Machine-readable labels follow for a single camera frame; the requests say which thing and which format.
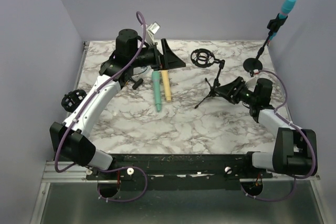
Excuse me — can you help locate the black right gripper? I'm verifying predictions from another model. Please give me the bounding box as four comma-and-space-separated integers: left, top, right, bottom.
215, 76, 257, 105

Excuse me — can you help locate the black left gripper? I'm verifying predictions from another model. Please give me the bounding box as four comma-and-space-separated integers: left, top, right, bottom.
130, 39, 186, 71

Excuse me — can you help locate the cream yellow microphone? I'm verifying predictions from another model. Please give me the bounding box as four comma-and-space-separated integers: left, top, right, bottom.
161, 70, 172, 102

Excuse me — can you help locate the mint green microphone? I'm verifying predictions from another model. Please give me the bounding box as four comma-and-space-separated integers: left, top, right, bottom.
152, 71, 162, 112

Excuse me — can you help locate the black tripod shock mount stand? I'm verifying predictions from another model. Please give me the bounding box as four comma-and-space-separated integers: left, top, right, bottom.
191, 48, 227, 109

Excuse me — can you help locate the black round base mic stand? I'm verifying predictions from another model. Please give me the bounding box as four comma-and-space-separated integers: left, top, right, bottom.
243, 13, 288, 76

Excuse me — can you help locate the blue microphone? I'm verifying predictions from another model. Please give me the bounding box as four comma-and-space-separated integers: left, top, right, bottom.
268, 0, 297, 41

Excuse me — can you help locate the black shock mount desk stand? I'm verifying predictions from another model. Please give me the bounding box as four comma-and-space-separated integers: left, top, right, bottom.
61, 89, 87, 113

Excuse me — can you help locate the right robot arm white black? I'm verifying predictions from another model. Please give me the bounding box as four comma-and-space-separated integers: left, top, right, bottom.
215, 77, 317, 179

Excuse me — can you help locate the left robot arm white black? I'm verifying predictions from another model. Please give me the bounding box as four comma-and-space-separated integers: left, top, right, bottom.
49, 29, 186, 179

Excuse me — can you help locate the black T-handle tool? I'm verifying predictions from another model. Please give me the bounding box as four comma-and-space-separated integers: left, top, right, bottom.
130, 78, 144, 90

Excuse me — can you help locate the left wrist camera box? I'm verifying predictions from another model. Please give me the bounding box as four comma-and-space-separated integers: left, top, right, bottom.
145, 22, 160, 46

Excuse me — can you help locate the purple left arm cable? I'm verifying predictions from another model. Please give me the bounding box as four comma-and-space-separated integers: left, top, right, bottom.
54, 11, 149, 204

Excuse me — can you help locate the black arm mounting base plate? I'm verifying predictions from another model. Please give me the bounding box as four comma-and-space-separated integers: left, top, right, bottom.
86, 153, 272, 194

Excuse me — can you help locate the aluminium extrusion rail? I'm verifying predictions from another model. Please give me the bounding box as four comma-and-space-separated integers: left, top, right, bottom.
41, 162, 321, 183

